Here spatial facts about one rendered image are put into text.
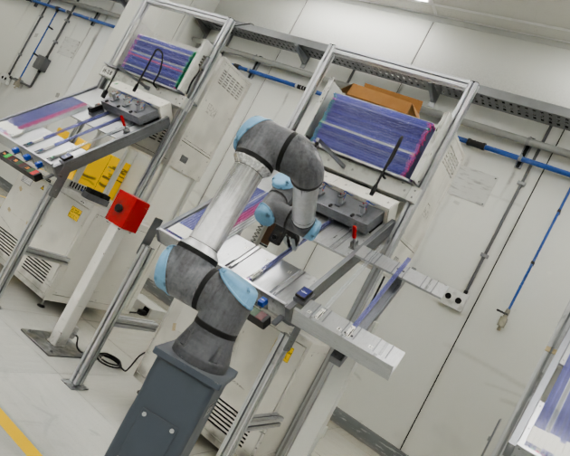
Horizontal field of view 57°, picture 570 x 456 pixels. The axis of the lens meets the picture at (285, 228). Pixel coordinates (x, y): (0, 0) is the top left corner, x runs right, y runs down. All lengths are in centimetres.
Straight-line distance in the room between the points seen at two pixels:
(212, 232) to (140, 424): 49
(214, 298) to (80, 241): 179
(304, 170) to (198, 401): 63
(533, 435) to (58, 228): 245
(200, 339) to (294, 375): 87
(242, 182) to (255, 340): 98
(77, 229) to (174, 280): 171
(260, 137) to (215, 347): 55
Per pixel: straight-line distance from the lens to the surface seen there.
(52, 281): 305
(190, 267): 134
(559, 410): 175
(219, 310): 130
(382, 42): 453
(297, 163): 139
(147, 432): 137
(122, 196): 257
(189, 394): 132
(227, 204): 137
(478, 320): 363
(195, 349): 131
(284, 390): 215
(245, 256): 204
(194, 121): 323
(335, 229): 220
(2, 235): 348
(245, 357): 224
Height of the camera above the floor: 90
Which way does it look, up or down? 2 degrees up
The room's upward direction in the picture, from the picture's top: 28 degrees clockwise
